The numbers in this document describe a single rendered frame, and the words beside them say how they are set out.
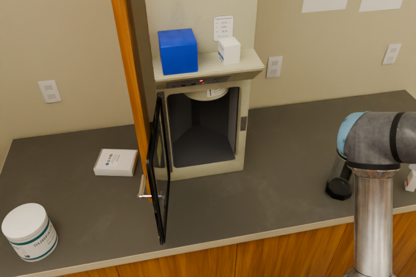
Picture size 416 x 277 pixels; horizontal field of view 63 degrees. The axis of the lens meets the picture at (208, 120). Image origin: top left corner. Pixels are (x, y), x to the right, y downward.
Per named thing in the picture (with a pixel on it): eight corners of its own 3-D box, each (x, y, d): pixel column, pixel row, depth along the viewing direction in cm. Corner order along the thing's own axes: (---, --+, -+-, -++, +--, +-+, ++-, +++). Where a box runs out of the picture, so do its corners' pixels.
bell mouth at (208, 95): (178, 76, 132) (177, 64, 128) (223, 71, 134) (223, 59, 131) (184, 103, 118) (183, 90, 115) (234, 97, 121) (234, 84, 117)
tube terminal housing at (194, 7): (161, 140, 159) (138, -36, 110) (229, 131, 164) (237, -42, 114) (166, 181, 140) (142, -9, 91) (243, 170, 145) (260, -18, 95)
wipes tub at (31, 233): (23, 231, 123) (7, 206, 113) (60, 225, 125) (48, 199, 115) (14, 266, 113) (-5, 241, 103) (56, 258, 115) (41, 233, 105)
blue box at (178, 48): (160, 58, 103) (156, 30, 98) (192, 55, 105) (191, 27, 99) (163, 75, 96) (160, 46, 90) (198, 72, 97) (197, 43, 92)
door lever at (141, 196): (158, 178, 109) (158, 172, 108) (155, 202, 102) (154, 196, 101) (142, 178, 109) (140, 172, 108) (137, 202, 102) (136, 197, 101)
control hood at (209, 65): (155, 85, 110) (151, 58, 104) (252, 75, 115) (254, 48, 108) (157, 107, 101) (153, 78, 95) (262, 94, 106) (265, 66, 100)
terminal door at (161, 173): (169, 176, 136) (160, 93, 110) (163, 247, 112) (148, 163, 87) (168, 176, 136) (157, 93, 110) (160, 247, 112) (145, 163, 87)
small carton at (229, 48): (218, 57, 104) (218, 39, 100) (233, 54, 105) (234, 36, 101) (223, 65, 100) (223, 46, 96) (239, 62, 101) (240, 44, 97)
